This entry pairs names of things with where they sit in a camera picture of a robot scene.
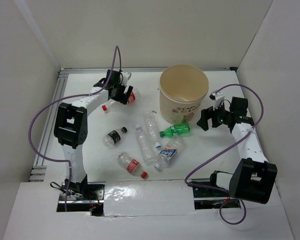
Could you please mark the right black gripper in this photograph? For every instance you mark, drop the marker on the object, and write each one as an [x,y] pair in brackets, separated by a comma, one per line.
[207,113]

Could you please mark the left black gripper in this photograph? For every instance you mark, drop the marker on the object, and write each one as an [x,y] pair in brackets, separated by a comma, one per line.
[123,97]

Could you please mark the red label bottle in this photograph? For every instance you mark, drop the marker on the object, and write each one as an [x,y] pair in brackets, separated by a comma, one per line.
[131,165]
[113,105]

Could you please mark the green soda bottle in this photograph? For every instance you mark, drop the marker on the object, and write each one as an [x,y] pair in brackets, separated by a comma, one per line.
[176,129]

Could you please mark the blue white label bottle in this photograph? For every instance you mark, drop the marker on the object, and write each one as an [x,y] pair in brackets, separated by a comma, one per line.
[169,152]

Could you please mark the black label small bottle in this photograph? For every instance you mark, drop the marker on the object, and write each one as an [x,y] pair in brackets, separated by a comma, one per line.
[112,139]

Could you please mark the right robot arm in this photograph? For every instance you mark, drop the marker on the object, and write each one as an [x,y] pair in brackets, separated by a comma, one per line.
[254,177]

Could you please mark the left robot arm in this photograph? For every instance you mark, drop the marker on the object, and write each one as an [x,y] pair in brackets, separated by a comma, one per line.
[71,124]

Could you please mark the beige round bin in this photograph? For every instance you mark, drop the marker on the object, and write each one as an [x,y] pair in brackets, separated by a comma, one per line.
[182,88]

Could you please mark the clear bottle blue cap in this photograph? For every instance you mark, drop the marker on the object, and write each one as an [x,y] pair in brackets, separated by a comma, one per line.
[152,129]

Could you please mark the clear bottle white cap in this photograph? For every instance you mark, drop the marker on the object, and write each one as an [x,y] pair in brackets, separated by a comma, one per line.
[144,145]

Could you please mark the white tape sheet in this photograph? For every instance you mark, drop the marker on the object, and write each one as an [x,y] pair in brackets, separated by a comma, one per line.
[148,198]

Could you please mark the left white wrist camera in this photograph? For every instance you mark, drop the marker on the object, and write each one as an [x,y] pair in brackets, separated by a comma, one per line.
[124,77]

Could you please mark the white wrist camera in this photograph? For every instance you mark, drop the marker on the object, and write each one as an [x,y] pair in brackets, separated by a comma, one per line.
[124,77]
[218,98]

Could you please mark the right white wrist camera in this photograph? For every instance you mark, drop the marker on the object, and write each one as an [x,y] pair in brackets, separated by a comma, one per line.
[218,98]

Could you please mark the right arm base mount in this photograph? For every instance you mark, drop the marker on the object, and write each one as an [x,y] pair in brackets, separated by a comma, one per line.
[206,198]

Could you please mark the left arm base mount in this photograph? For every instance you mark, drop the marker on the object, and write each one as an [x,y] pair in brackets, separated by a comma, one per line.
[91,201]

